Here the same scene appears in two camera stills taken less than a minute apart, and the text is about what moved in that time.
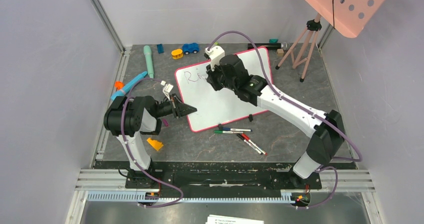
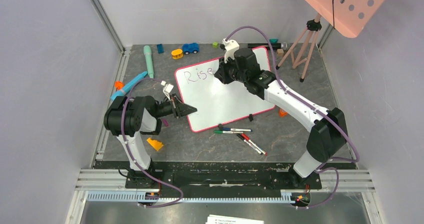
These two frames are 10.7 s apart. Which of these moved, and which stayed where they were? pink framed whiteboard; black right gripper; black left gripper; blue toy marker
Moved: black right gripper
Stayed: black left gripper; pink framed whiteboard; blue toy marker
